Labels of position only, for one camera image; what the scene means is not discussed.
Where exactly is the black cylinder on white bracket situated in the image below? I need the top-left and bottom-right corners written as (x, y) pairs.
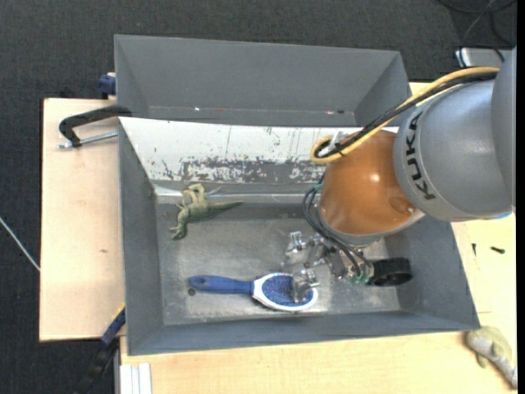
top-left (367, 256), bottom-right (413, 289)

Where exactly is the blue and white brush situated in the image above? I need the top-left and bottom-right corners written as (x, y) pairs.
top-left (188, 272), bottom-right (321, 314)

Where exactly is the pale green glove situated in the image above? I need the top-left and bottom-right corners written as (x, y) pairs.
top-left (465, 325), bottom-right (518, 389)

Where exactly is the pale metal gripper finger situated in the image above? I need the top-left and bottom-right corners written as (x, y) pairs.
top-left (281, 231), bottom-right (313, 268)
top-left (292, 268), bottom-right (322, 304)

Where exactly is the green toy dinosaur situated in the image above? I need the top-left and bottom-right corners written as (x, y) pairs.
top-left (169, 182), bottom-right (244, 241)

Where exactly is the grey metal bin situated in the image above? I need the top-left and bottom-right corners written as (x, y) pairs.
top-left (113, 34), bottom-right (482, 356)

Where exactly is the pale wood flat board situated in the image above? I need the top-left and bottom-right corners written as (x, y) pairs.
top-left (39, 96), bottom-right (127, 343)

